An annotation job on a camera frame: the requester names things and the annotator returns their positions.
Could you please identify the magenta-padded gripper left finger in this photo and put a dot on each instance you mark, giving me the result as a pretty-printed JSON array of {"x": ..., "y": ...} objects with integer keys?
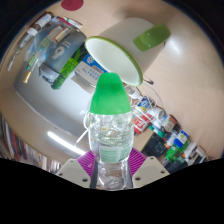
[{"x": 71, "y": 171}]

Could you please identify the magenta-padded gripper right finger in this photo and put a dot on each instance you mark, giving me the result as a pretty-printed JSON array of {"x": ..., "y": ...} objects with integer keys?
[{"x": 151, "y": 168}]

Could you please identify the clear bottle with green cap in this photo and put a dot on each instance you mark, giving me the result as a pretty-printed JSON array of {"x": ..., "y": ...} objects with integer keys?
[{"x": 110, "y": 96}]

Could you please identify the black box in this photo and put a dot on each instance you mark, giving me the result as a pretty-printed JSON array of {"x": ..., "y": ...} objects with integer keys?
[{"x": 155, "y": 145}]

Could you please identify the green plastic container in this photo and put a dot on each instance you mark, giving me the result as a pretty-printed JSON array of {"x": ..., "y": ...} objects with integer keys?
[{"x": 173, "y": 153}]

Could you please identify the white LED light bar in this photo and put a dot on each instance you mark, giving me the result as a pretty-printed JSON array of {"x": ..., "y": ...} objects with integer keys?
[{"x": 65, "y": 142}]

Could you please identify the white bottle with blue label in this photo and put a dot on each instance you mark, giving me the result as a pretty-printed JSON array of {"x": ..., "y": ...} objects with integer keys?
[{"x": 181, "y": 138}]

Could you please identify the dark bottle with red label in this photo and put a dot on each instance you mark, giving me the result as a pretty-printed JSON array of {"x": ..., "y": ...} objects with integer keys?
[{"x": 170, "y": 123}]

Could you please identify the red and white canister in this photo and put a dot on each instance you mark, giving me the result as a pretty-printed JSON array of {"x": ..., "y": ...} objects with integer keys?
[{"x": 141, "y": 120}]

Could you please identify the tall green bottle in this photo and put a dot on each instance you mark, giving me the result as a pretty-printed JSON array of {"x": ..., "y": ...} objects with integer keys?
[{"x": 68, "y": 68}]

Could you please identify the glass bottle with gold cap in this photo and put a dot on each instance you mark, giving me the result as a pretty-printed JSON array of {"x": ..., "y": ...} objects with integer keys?
[{"x": 26, "y": 76}]

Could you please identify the grey shaker bottle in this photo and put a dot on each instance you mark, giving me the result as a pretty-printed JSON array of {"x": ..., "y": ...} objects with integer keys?
[{"x": 63, "y": 50}]

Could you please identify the red and white pen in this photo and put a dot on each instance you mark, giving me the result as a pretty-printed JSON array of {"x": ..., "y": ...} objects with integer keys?
[{"x": 72, "y": 22}]

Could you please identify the flat round red coaster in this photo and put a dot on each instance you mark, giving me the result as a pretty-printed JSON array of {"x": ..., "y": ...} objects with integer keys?
[{"x": 71, "y": 4}]

